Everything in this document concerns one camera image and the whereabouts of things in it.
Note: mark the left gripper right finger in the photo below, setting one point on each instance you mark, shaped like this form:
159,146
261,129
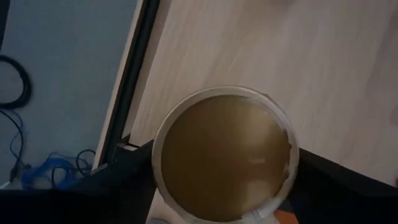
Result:
342,199

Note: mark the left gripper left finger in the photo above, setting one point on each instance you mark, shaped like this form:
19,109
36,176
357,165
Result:
124,199

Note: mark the tan-lid spice jar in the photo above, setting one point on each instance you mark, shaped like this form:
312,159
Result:
224,155

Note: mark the black metal table frame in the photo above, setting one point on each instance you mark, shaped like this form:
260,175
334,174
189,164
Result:
134,71

